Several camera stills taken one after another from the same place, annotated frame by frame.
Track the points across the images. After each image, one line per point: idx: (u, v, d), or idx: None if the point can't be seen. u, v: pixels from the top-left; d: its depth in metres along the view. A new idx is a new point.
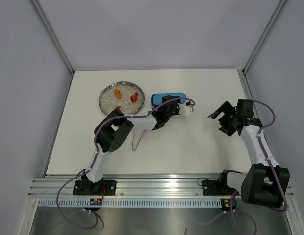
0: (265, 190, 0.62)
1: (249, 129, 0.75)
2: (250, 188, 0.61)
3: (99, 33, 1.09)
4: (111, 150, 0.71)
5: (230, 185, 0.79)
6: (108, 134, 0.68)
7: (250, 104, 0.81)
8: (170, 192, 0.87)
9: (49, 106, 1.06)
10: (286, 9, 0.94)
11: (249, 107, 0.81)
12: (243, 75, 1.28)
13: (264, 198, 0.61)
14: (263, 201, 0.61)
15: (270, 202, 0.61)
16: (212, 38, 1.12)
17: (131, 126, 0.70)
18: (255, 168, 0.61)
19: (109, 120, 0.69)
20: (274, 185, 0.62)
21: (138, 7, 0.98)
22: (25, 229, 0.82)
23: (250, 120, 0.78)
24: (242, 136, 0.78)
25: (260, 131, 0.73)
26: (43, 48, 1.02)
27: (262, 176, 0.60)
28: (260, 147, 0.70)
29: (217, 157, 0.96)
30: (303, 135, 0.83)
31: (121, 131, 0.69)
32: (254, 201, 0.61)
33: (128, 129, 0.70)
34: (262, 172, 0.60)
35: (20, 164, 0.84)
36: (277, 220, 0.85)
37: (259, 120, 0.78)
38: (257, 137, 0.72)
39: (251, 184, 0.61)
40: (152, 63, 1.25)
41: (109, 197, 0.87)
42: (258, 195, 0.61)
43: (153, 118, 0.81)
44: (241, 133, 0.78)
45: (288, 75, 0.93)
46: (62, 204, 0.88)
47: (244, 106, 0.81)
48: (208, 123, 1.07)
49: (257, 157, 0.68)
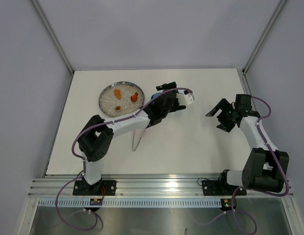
0: (265, 174, 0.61)
1: (248, 119, 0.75)
2: (251, 172, 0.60)
3: (99, 33, 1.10)
4: (93, 160, 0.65)
5: (230, 183, 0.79)
6: (88, 144, 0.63)
7: (248, 98, 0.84)
8: (170, 193, 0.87)
9: (49, 106, 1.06)
10: (285, 9, 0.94)
11: (247, 101, 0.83)
12: (243, 75, 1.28)
13: (265, 182, 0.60)
14: (265, 186, 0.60)
15: (271, 186, 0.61)
16: (212, 38, 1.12)
17: (112, 134, 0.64)
18: (256, 151, 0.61)
19: (88, 128, 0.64)
20: (274, 169, 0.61)
21: (138, 7, 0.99)
22: (25, 229, 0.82)
23: (248, 111, 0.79)
24: (242, 128, 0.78)
25: (259, 120, 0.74)
26: (43, 47, 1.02)
27: (263, 160, 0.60)
28: (259, 134, 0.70)
29: (217, 157, 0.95)
30: (303, 135, 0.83)
31: (100, 141, 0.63)
32: (256, 186, 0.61)
33: (109, 138, 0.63)
34: (262, 155, 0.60)
35: (20, 164, 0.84)
36: (278, 221, 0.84)
37: (257, 112, 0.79)
38: (256, 126, 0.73)
39: (252, 168, 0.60)
40: (152, 63, 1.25)
41: (109, 197, 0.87)
42: (260, 179, 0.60)
43: (145, 116, 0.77)
44: (240, 125, 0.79)
45: (288, 75, 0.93)
46: (61, 204, 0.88)
47: (242, 100, 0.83)
48: (208, 122, 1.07)
49: (257, 143, 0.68)
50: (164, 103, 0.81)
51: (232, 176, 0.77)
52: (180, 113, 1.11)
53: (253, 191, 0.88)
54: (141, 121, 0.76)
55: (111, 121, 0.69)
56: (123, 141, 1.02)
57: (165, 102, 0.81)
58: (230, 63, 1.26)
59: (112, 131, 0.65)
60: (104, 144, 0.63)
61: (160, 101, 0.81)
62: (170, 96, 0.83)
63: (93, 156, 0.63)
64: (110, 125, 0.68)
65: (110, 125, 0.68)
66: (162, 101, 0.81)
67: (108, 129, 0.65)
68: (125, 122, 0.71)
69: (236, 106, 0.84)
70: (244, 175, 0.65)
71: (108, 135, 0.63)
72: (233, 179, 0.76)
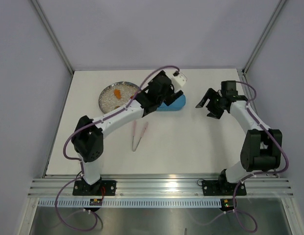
0: (263, 153, 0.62)
1: (237, 104, 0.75)
2: (250, 153, 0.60)
3: (98, 33, 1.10)
4: (90, 159, 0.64)
5: (231, 181, 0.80)
6: (81, 147, 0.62)
7: (234, 84, 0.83)
8: (170, 193, 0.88)
9: (49, 106, 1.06)
10: (285, 9, 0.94)
11: (233, 87, 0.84)
12: (243, 75, 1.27)
13: (264, 162, 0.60)
14: (264, 166, 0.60)
15: (270, 165, 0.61)
16: (212, 38, 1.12)
17: (102, 134, 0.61)
18: (251, 132, 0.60)
19: (77, 131, 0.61)
20: (270, 147, 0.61)
21: (138, 7, 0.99)
22: (25, 229, 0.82)
23: (236, 96, 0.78)
24: (233, 113, 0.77)
25: (247, 103, 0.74)
26: (43, 47, 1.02)
27: (258, 140, 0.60)
28: (250, 116, 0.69)
29: (216, 155, 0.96)
30: (303, 135, 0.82)
31: (91, 143, 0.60)
32: (256, 167, 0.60)
33: (99, 138, 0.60)
34: (258, 136, 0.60)
35: (20, 164, 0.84)
36: (278, 221, 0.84)
37: (244, 96, 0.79)
38: (246, 109, 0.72)
39: (250, 149, 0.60)
40: (152, 63, 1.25)
41: (109, 197, 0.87)
42: (259, 159, 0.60)
43: (138, 106, 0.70)
44: (231, 110, 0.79)
45: (287, 74, 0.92)
46: (61, 204, 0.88)
47: (229, 86, 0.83)
48: (207, 121, 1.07)
49: (250, 125, 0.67)
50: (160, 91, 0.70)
51: (231, 174, 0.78)
52: (180, 113, 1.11)
53: (253, 192, 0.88)
54: (134, 112, 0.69)
55: (99, 120, 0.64)
56: (123, 141, 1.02)
57: (161, 89, 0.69)
58: (230, 63, 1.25)
59: (101, 130, 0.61)
60: (96, 144, 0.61)
61: (153, 88, 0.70)
62: (166, 82, 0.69)
63: (89, 157, 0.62)
64: (98, 125, 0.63)
65: (98, 125, 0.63)
66: (155, 88, 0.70)
67: (97, 129, 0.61)
68: (115, 118, 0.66)
69: (223, 94, 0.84)
70: (242, 157, 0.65)
71: (97, 136, 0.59)
72: (234, 176, 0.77)
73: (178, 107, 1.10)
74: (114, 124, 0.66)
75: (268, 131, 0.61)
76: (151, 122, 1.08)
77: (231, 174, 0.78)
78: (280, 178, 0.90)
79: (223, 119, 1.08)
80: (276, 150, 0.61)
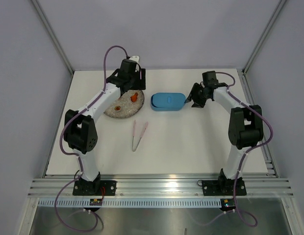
0: (248, 129, 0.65)
1: (219, 90, 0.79)
2: (236, 128, 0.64)
3: (99, 33, 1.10)
4: (89, 148, 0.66)
5: (231, 177, 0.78)
6: (76, 139, 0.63)
7: (214, 73, 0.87)
8: (170, 193, 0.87)
9: (49, 106, 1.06)
10: (285, 9, 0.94)
11: (214, 77, 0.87)
12: (243, 75, 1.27)
13: (250, 135, 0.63)
14: (250, 139, 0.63)
15: (256, 137, 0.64)
16: (212, 38, 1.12)
17: (92, 119, 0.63)
18: (235, 110, 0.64)
19: (67, 124, 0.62)
20: (253, 121, 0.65)
21: (138, 7, 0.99)
22: (25, 229, 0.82)
23: (216, 84, 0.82)
24: (217, 99, 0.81)
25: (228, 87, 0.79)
26: (43, 46, 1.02)
27: (241, 116, 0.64)
28: (231, 97, 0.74)
29: (215, 154, 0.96)
30: (303, 135, 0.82)
31: (85, 131, 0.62)
32: (243, 141, 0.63)
33: (91, 124, 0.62)
34: (241, 112, 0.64)
35: (20, 163, 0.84)
36: (278, 221, 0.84)
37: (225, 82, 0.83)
38: (228, 93, 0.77)
39: (236, 125, 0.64)
40: (152, 63, 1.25)
41: (109, 197, 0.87)
42: (245, 133, 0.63)
43: (114, 87, 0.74)
44: (214, 97, 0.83)
45: (287, 75, 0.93)
46: (60, 204, 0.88)
47: (210, 77, 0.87)
48: (206, 121, 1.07)
49: (232, 105, 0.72)
50: (127, 70, 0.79)
51: (227, 168, 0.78)
52: (179, 113, 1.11)
53: (253, 192, 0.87)
54: (112, 94, 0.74)
55: (84, 108, 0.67)
56: (123, 141, 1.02)
57: (128, 68, 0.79)
58: (230, 63, 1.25)
59: (90, 117, 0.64)
60: (90, 131, 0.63)
61: (121, 70, 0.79)
62: (132, 61, 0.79)
63: (87, 145, 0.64)
64: (86, 113, 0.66)
65: (86, 113, 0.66)
66: (123, 68, 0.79)
67: (86, 117, 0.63)
68: (98, 103, 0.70)
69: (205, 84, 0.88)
70: (230, 135, 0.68)
71: (88, 122, 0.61)
72: (230, 169, 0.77)
73: (178, 107, 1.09)
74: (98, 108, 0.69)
75: (250, 106, 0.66)
76: (151, 122, 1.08)
77: (227, 169, 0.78)
78: (280, 178, 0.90)
79: (217, 113, 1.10)
80: (258, 122, 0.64)
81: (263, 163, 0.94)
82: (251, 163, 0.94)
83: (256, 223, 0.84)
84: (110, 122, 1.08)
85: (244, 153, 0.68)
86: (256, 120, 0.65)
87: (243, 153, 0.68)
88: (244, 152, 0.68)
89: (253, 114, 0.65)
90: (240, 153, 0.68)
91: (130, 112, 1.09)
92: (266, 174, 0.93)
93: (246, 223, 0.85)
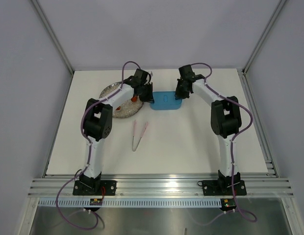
0: (228, 118, 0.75)
1: (197, 83, 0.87)
2: (218, 119, 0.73)
3: (99, 33, 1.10)
4: (104, 136, 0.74)
5: (228, 174, 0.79)
6: (92, 126, 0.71)
7: (190, 67, 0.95)
8: (170, 192, 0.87)
9: (49, 106, 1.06)
10: (285, 8, 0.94)
11: (190, 69, 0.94)
12: (243, 75, 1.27)
13: (230, 123, 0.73)
14: (231, 126, 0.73)
15: (236, 123, 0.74)
16: (212, 38, 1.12)
17: (112, 107, 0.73)
18: (215, 104, 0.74)
19: (88, 109, 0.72)
20: (232, 110, 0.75)
21: (138, 7, 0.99)
22: (25, 228, 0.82)
23: (194, 77, 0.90)
24: (197, 91, 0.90)
25: (205, 80, 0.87)
26: (43, 46, 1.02)
27: (221, 109, 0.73)
28: (209, 90, 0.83)
29: (207, 154, 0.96)
30: (302, 135, 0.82)
31: (104, 118, 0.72)
32: (225, 129, 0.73)
33: (110, 111, 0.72)
34: (220, 106, 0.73)
35: (20, 163, 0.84)
36: (278, 221, 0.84)
37: (201, 74, 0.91)
38: (206, 85, 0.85)
39: (218, 117, 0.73)
40: (152, 63, 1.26)
41: (109, 197, 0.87)
42: (225, 123, 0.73)
43: (129, 86, 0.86)
44: (193, 89, 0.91)
45: (287, 75, 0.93)
46: (61, 203, 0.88)
47: (186, 70, 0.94)
48: (204, 121, 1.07)
49: (212, 99, 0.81)
50: (140, 77, 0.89)
51: (222, 165, 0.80)
52: (179, 112, 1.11)
53: (253, 191, 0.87)
54: (128, 92, 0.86)
55: (105, 98, 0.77)
56: (123, 141, 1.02)
57: (141, 75, 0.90)
58: (230, 63, 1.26)
59: (109, 105, 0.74)
60: (109, 118, 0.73)
61: (135, 76, 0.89)
62: (145, 71, 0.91)
63: (103, 132, 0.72)
64: (106, 102, 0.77)
65: (106, 102, 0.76)
66: (137, 75, 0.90)
67: (105, 105, 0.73)
68: (116, 96, 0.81)
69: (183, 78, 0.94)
70: (214, 126, 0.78)
71: (108, 109, 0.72)
72: (225, 166, 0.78)
73: (176, 105, 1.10)
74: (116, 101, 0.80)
75: (227, 98, 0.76)
76: (151, 122, 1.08)
77: (222, 166, 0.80)
78: (281, 178, 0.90)
79: (208, 107, 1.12)
80: (236, 111, 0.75)
81: (264, 163, 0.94)
82: (251, 163, 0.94)
83: (256, 218, 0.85)
84: None
85: (231, 141, 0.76)
86: (235, 109, 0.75)
87: (230, 142, 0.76)
88: (231, 141, 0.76)
89: (231, 104, 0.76)
90: (227, 142, 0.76)
91: (130, 112, 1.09)
92: (266, 174, 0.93)
93: (247, 219, 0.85)
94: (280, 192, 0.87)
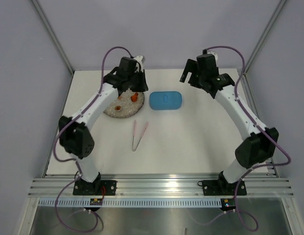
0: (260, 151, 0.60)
1: (225, 94, 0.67)
2: (249, 154, 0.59)
3: (98, 33, 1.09)
4: (86, 154, 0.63)
5: (231, 181, 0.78)
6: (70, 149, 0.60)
7: (214, 61, 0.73)
8: (170, 192, 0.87)
9: (48, 107, 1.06)
10: (285, 8, 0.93)
11: (214, 65, 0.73)
12: (243, 75, 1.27)
13: (260, 158, 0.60)
14: (260, 161, 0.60)
15: (267, 156, 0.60)
16: (212, 38, 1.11)
17: (86, 127, 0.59)
18: (250, 140, 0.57)
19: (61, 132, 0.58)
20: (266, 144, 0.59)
21: (138, 7, 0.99)
22: (26, 228, 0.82)
23: (221, 81, 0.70)
24: (220, 100, 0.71)
25: (237, 94, 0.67)
26: (43, 46, 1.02)
27: (257, 147, 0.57)
28: (240, 109, 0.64)
29: (208, 154, 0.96)
30: (302, 136, 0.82)
31: (79, 140, 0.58)
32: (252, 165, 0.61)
33: (85, 131, 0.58)
34: (256, 144, 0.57)
35: (20, 163, 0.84)
36: (278, 220, 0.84)
37: (230, 78, 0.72)
38: (237, 101, 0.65)
39: (249, 153, 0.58)
40: (152, 63, 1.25)
41: (109, 197, 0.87)
42: (256, 159, 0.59)
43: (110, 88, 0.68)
44: (216, 97, 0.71)
45: (287, 74, 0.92)
46: (61, 203, 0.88)
47: (209, 65, 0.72)
48: (204, 121, 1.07)
49: (245, 126, 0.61)
50: (127, 69, 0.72)
51: (228, 174, 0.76)
52: (179, 112, 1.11)
53: (253, 191, 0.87)
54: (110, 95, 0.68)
55: (78, 115, 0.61)
56: (124, 141, 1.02)
57: (127, 66, 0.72)
58: (230, 63, 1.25)
59: (84, 123, 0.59)
60: (86, 138, 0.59)
61: (120, 68, 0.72)
62: (132, 59, 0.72)
63: (83, 153, 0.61)
64: (79, 119, 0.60)
65: (80, 119, 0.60)
66: (122, 66, 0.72)
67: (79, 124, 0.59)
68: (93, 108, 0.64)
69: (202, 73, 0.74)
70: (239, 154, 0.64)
71: (82, 130, 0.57)
72: (231, 176, 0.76)
73: (176, 105, 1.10)
74: (93, 114, 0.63)
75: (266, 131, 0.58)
76: (151, 122, 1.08)
77: (228, 174, 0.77)
78: (281, 178, 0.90)
79: (208, 107, 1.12)
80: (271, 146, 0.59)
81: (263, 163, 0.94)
82: None
83: (256, 228, 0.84)
84: (111, 122, 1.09)
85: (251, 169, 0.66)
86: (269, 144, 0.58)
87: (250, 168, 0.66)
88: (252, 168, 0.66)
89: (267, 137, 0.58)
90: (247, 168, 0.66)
91: (130, 112, 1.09)
92: (266, 174, 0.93)
93: (247, 228, 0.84)
94: (280, 192, 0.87)
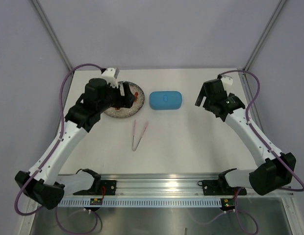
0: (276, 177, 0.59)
1: (237, 117, 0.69)
2: (266, 182, 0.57)
3: (98, 32, 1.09)
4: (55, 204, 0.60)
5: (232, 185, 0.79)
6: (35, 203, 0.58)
7: (220, 83, 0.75)
8: (170, 192, 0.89)
9: (48, 107, 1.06)
10: (286, 8, 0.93)
11: (220, 87, 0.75)
12: (243, 74, 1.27)
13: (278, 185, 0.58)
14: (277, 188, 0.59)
15: (284, 182, 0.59)
16: (212, 37, 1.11)
17: (43, 185, 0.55)
18: (266, 166, 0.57)
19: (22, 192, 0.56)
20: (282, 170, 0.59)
21: (137, 7, 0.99)
22: (26, 228, 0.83)
23: (230, 103, 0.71)
24: (230, 125, 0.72)
25: (248, 118, 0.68)
26: (42, 46, 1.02)
27: (274, 174, 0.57)
28: (254, 134, 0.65)
29: (208, 154, 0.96)
30: (303, 136, 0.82)
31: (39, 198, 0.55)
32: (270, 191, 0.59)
33: (42, 191, 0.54)
34: (273, 171, 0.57)
35: (20, 164, 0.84)
36: (278, 221, 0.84)
37: (239, 100, 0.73)
38: (249, 125, 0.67)
39: (266, 180, 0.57)
40: (152, 63, 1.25)
41: (109, 197, 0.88)
42: (273, 186, 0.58)
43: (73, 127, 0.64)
44: (226, 120, 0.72)
45: (288, 74, 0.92)
46: (60, 203, 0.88)
47: (215, 87, 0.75)
48: (204, 121, 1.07)
49: (260, 152, 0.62)
50: (95, 98, 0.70)
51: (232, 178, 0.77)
52: (179, 112, 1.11)
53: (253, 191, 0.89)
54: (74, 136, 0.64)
55: (36, 171, 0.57)
56: (123, 141, 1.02)
57: (94, 95, 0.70)
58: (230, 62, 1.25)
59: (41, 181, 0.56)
60: (47, 195, 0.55)
61: (86, 98, 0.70)
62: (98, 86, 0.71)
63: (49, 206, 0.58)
64: (38, 175, 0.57)
65: (38, 176, 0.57)
66: (88, 96, 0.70)
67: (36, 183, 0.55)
68: (54, 157, 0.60)
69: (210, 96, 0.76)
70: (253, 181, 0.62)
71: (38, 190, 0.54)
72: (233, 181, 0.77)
73: (176, 105, 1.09)
74: (55, 164, 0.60)
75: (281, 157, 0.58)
76: (151, 122, 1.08)
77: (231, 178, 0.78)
78: None
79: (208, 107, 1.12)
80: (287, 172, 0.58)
81: None
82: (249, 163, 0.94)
83: (257, 230, 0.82)
84: (111, 122, 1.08)
85: None
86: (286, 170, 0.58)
87: None
88: None
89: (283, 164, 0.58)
90: None
91: (130, 112, 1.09)
92: None
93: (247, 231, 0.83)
94: (280, 192, 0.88)
